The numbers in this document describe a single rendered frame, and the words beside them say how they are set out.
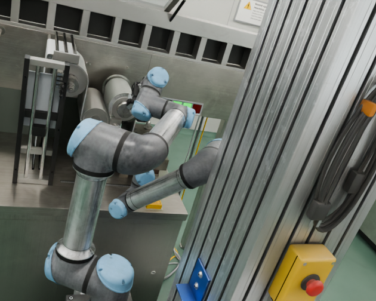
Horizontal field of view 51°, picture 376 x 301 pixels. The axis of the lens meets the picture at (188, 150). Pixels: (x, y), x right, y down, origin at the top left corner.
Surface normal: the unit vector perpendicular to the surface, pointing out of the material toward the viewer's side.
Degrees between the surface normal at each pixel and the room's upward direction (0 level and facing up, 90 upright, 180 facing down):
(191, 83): 90
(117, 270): 8
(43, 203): 0
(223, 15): 90
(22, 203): 0
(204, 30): 90
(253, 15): 90
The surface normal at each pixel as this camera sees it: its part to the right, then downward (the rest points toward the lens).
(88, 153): -0.19, 0.31
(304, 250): 0.26, -0.87
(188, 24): 0.29, 0.48
